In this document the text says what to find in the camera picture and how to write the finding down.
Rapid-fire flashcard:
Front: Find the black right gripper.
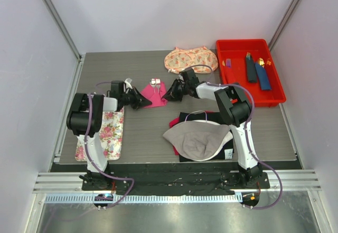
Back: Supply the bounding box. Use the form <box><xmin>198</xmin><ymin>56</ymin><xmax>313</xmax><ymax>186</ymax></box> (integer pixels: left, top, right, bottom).
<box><xmin>162</xmin><ymin>79</ymin><xmax>189</xmax><ymax>102</ymax></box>

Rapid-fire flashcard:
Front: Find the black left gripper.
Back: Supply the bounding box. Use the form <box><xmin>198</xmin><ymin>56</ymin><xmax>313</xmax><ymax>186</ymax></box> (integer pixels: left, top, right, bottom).
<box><xmin>120</xmin><ymin>87</ymin><xmax>152</xmax><ymax>110</ymax></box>

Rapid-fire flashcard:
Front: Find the pink paper napkin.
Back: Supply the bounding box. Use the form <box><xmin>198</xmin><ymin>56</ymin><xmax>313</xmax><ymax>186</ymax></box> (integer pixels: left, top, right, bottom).
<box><xmin>141</xmin><ymin>81</ymin><xmax>167</xmax><ymax>108</ymax></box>

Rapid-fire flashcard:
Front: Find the silver fork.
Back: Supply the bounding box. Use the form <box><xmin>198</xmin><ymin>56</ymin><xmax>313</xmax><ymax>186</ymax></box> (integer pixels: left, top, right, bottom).
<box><xmin>155</xmin><ymin>78</ymin><xmax>161</xmax><ymax>93</ymax></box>

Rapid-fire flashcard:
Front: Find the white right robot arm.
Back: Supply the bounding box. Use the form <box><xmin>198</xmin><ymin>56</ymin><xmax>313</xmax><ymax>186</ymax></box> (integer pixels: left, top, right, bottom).
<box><xmin>162</xmin><ymin>68</ymin><xmax>262</xmax><ymax>188</ymax></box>

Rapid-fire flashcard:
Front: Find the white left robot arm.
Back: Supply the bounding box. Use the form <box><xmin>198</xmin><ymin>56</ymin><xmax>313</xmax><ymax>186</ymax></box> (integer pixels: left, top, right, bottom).
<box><xmin>66</xmin><ymin>79</ymin><xmax>152</xmax><ymax>190</ymax></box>

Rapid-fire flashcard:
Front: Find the red rolled napkin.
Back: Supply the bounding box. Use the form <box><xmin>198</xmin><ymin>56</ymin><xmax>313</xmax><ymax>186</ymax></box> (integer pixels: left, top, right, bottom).
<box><xmin>225</xmin><ymin>66</ymin><xmax>237</xmax><ymax>84</ymax></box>

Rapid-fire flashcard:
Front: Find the black rolled napkin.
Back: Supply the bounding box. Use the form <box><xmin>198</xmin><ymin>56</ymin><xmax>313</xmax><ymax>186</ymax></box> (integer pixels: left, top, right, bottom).
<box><xmin>246</xmin><ymin>58</ymin><xmax>258</xmax><ymax>83</ymax></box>

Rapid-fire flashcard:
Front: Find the blue rolled napkin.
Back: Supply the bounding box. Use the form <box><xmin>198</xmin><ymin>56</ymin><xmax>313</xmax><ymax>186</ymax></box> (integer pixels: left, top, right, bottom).
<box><xmin>255</xmin><ymin>62</ymin><xmax>271</xmax><ymax>90</ymax></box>

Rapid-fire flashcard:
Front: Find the orange patterned fabric cover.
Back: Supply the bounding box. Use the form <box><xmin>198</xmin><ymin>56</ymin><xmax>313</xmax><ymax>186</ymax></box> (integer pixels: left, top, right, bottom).
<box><xmin>164</xmin><ymin>46</ymin><xmax>219</xmax><ymax>73</ymax></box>

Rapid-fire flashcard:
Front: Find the floral rectangular tray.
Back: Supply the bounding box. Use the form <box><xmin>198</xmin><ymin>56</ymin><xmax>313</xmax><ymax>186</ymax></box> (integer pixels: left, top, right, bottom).
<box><xmin>74</xmin><ymin>107</ymin><xmax>125</xmax><ymax>162</ymax></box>

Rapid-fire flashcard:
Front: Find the grey bucket hat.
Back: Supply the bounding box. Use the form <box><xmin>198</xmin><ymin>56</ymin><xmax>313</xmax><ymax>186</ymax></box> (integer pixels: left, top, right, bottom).
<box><xmin>163</xmin><ymin>120</ymin><xmax>233</xmax><ymax>162</ymax></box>

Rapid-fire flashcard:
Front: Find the purple fork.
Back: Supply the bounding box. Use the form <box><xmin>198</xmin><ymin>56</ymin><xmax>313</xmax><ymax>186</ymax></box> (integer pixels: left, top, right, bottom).
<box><xmin>226</xmin><ymin>59</ymin><xmax>231</xmax><ymax>68</ymax></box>

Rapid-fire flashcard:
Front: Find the red plastic bin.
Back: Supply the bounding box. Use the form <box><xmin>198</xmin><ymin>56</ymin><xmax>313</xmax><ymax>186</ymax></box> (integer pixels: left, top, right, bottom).
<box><xmin>216</xmin><ymin>39</ymin><xmax>286</xmax><ymax>107</ymax></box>

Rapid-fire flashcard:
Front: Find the black folded garment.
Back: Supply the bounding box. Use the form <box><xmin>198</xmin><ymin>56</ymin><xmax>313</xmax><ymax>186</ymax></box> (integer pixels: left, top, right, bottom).
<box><xmin>171</xmin><ymin>111</ymin><xmax>234</xmax><ymax>162</ymax></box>

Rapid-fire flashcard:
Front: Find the gold spoon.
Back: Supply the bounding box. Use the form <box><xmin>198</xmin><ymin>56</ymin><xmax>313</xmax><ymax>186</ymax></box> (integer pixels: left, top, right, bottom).
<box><xmin>257</xmin><ymin>58</ymin><xmax>265</xmax><ymax>67</ymax></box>

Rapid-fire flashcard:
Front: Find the white hat cord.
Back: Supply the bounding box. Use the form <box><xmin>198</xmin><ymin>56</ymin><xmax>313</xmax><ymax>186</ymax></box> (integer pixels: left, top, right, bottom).
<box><xmin>184</xmin><ymin>110</ymin><xmax>209</xmax><ymax>123</ymax></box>

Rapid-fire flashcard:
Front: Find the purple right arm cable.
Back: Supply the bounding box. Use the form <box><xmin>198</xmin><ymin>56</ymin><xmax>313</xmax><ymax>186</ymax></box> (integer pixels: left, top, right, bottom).
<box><xmin>179</xmin><ymin>65</ymin><xmax>284</xmax><ymax>210</ymax></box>

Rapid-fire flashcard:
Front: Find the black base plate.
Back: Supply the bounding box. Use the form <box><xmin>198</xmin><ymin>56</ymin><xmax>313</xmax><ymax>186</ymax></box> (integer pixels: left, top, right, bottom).
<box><xmin>83</xmin><ymin>164</ymin><xmax>270</xmax><ymax>196</ymax></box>

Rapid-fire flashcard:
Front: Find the aluminium front rail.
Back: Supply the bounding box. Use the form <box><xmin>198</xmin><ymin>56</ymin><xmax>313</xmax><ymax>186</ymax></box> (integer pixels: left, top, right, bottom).
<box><xmin>33</xmin><ymin>170</ymin><xmax>321</xmax><ymax>203</ymax></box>

